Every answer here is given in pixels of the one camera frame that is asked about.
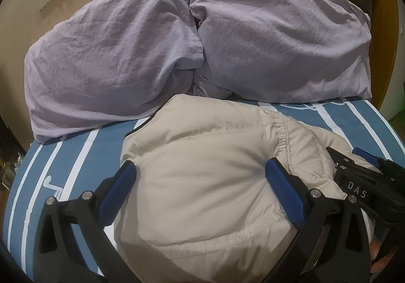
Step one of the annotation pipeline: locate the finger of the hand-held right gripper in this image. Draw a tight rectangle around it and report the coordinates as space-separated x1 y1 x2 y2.
326 146 352 173
352 148 384 170

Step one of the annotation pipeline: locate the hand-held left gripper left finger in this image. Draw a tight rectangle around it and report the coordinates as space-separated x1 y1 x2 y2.
37 159 138 283

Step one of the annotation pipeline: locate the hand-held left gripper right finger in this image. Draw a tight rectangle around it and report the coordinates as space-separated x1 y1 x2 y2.
265 157 371 283

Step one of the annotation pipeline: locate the beige puffer jacket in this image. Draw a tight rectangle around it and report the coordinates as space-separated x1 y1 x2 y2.
112 93 382 283

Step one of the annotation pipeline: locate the person's right hand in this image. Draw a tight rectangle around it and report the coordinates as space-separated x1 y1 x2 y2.
370 232 397 283

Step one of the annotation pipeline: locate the blue white striped bed sheet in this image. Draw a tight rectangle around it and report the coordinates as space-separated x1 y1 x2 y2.
6 96 405 283

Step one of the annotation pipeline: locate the bedside clutter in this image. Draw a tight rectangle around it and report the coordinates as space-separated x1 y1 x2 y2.
0 144 27 190

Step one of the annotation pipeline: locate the wide lavender pillow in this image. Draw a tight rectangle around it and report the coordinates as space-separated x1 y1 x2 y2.
25 0 205 144

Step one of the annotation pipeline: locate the crumpled lavender pillow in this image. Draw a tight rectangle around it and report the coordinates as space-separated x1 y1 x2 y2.
184 0 373 104

